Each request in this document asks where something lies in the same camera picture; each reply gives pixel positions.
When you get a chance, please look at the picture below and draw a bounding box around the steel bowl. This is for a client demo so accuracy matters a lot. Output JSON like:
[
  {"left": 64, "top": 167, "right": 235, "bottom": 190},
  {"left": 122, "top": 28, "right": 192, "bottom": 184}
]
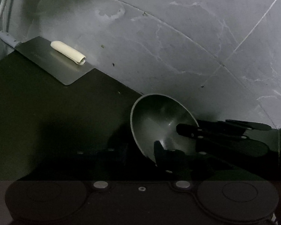
[{"left": 130, "top": 94, "right": 199, "bottom": 161}]

